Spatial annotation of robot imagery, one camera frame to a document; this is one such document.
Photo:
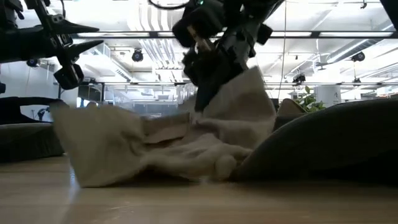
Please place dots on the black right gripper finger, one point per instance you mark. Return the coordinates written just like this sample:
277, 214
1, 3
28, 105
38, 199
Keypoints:
211, 84
191, 67

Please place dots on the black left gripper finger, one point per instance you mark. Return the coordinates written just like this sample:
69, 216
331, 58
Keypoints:
77, 28
82, 47

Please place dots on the beige fabric bucket hat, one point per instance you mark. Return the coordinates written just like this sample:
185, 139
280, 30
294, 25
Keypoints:
124, 146

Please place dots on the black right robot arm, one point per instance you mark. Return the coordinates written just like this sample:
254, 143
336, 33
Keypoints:
391, 9

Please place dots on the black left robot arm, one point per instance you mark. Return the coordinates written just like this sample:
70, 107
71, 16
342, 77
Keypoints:
7, 12

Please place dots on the tan hat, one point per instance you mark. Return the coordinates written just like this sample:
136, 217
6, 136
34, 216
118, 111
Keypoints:
289, 110

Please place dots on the black brimmed hat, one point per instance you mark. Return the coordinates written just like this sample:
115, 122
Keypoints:
25, 137

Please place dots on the dark grey brimmed hat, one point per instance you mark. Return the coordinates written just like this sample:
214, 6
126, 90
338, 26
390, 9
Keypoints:
329, 140

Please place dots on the black ceiling spotlight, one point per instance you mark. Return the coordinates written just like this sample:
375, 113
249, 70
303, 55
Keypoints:
299, 78
137, 55
32, 63
358, 56

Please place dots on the green potted plant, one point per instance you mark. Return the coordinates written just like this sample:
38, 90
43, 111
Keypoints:
309, 102

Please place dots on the white round pillar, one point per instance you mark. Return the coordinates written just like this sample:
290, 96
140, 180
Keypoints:
329, 96

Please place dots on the black horizontal frame bar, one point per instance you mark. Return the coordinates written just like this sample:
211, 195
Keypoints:
311, 34

